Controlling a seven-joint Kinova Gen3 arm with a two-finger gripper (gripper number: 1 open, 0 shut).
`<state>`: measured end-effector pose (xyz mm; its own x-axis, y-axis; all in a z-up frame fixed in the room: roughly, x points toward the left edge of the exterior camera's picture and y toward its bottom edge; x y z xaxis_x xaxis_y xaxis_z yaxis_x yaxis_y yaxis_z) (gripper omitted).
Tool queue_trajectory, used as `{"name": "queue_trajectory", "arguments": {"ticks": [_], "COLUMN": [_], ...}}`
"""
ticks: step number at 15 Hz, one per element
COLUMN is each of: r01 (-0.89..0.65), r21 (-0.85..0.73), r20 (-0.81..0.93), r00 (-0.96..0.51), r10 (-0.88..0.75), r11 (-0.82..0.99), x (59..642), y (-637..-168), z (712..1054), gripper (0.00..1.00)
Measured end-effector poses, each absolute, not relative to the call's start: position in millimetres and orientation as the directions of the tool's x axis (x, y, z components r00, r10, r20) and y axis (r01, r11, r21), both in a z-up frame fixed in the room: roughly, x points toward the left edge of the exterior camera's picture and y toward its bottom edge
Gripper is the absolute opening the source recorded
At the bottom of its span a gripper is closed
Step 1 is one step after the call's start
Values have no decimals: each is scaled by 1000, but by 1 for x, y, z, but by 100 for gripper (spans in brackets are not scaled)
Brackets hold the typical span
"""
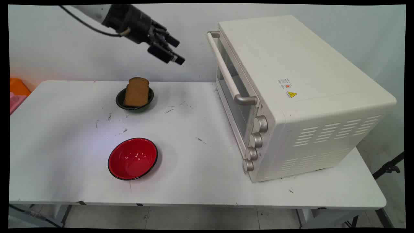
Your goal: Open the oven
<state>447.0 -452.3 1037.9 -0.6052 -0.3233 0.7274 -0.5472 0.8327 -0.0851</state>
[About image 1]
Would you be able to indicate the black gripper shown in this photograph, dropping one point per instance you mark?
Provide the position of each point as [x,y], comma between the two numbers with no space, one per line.
[129,21]

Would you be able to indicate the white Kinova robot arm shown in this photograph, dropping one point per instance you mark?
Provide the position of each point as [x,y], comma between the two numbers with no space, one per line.
[92,11]

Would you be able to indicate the brown bread slice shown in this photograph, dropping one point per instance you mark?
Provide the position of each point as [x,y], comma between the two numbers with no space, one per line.
[137,91]

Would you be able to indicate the small black bowl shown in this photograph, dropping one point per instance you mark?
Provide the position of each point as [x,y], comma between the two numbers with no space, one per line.
[135,98]

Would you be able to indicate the red bowl with black rim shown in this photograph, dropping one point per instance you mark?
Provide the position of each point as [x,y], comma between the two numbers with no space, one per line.
[133,158]

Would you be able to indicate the silver oven knob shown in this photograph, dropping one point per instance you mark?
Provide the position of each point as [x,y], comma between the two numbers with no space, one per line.
[252,153]
[256,140]
[248,165]
[261,124]

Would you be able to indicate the yellow warning sticker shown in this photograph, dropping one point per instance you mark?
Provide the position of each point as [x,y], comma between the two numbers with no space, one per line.
[291,94]

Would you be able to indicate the white toaster oven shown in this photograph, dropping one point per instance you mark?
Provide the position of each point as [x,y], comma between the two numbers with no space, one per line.
[296,97]

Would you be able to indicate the orange plastic box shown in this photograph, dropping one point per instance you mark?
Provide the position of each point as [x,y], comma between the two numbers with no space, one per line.
[18,86]

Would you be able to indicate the pink plastic box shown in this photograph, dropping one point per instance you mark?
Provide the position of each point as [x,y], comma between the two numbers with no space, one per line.
[15,101]

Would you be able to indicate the black tripod stand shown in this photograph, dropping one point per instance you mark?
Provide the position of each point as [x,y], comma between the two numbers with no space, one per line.
[388,166]

